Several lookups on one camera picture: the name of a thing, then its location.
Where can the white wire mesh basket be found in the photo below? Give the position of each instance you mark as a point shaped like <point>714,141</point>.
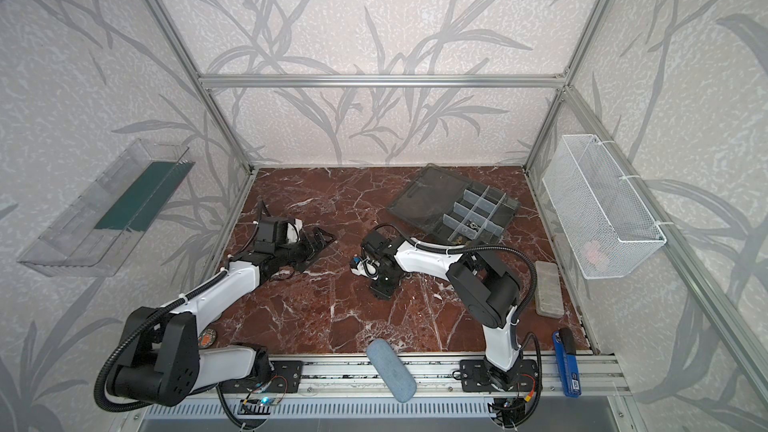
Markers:
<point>610,230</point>

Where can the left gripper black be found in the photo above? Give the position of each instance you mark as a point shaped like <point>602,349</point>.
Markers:
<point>305,243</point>

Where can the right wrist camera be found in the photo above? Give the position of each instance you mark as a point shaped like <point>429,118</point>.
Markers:
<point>361,267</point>

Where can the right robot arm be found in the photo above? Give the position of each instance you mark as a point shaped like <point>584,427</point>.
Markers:
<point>495,283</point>

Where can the grey plastic organizer box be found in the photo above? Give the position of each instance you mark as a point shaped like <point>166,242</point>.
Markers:
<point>453,208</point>

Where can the clear plastic wall tray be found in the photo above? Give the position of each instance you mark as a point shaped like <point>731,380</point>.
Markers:
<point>94,236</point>

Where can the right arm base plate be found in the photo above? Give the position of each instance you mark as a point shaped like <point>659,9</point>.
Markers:
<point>480,376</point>

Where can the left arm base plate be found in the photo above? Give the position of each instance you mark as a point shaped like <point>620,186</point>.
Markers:
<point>284,377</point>

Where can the blue box cutter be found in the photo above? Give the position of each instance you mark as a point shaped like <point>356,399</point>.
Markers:
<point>567,364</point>

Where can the grey rectangular sponge block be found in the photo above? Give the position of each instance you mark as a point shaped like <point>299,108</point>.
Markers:
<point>548,294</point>

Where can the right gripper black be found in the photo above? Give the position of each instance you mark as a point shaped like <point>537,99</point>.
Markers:
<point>380,276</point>

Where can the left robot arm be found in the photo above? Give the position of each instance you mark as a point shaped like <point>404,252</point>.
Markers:
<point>159,360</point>

